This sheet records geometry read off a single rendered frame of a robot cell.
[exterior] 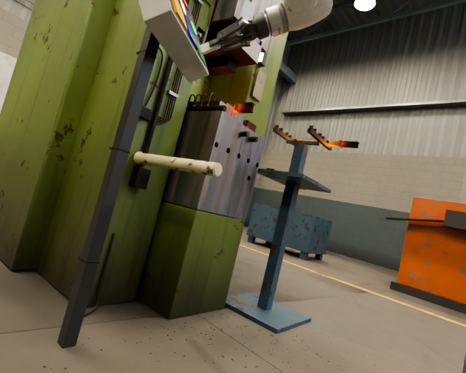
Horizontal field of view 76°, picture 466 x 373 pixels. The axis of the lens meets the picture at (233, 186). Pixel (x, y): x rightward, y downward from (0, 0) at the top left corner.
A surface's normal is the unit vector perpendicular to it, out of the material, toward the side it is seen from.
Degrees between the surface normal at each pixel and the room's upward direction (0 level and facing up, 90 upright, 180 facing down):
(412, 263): 90
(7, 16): 90
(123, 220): 90
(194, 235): 90
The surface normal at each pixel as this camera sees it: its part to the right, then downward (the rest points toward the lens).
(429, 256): -0.66, -0.22
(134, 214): 0.77, 0.15
